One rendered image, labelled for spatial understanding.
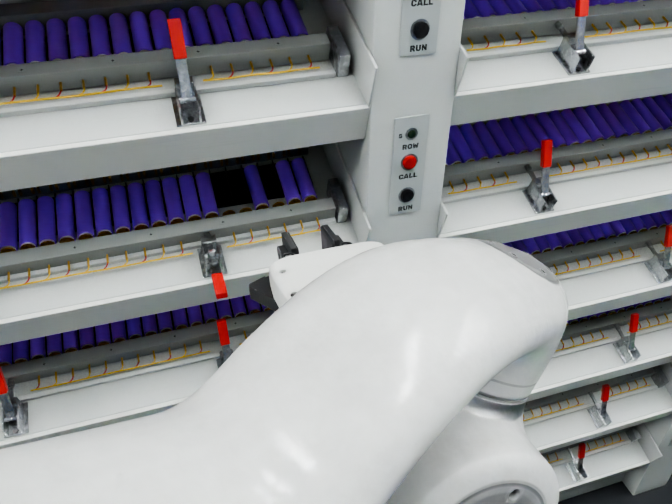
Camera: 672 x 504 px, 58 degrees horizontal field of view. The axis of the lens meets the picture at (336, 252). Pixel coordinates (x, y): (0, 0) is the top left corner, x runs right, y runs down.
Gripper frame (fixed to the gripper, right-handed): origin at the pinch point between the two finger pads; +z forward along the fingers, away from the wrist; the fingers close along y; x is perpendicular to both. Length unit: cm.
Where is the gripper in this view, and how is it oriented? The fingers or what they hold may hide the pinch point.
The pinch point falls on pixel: (311, 251)
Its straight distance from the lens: 55.6
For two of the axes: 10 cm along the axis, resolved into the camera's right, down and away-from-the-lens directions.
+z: -3.0, -4.2, 8.6
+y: -9.5, 1.9, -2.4
